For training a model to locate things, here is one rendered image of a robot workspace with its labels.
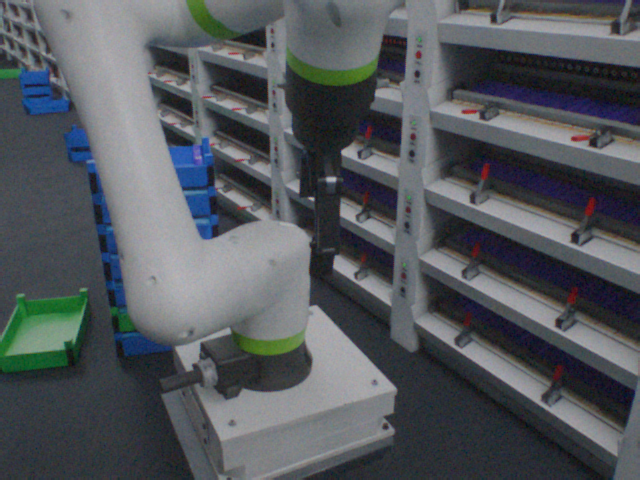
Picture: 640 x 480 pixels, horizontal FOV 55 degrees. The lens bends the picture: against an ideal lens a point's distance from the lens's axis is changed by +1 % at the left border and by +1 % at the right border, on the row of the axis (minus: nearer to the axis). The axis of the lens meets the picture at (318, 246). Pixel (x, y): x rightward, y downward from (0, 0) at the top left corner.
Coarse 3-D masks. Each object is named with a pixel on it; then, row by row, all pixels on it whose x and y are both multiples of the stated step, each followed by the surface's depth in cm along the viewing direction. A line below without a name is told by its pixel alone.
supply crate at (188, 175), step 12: (204, 144) 170; (180, 156) 171; (192, 156) 172; (204, 156) 171; (180, 168) 153; (192, 168) 153; (204, 168) 154; (96, 180) 150; (180, 180) 154; (192, 180) 155; (204, 180) 155; (96, 192) 151
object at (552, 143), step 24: (480, 72) 149; (528, 72) 140; (552, 72) 134; (432, 96) 143; (432, 120) 146; (456, 120) 138; (480, 120) 133; (504, 120) 130; (528, 120) 127; (504, 144) 129; (528, 144) 124; (552, 144) 119; (576, 144) 115; (624, 144) 111; (600, 168) 112; (624, 168) 108
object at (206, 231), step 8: (216, 216) 160; (104, 224) 155; (200, 224) 160; (208, 224) 160; (216, 224) 161; (104, 232) 155; (112, 232) 156; (200, 232) 161; (208, 232) 161; (216, 232) 162; (104, 240) 156; (112, 240) 157; (104, 248) 157; (112, 248) 158
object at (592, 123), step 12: (456, 96) 143; (468, 96) 140; (480, 96) 137; (492, 96) 136; (480, 108) 136; (504, 108) 132; (516, 108) 129; (528, 108) 127; (540, 108) 125; (552, 108) 124; (552, 120) 123; (564, 120) 121; (576, 120) 118; (588, 120) 116; (600, 120) 115; (612, 120) 114; (588, 132) 115; (612, 132) 113; (624, 132) 111; (636, 132) 109; (636, 144) 108
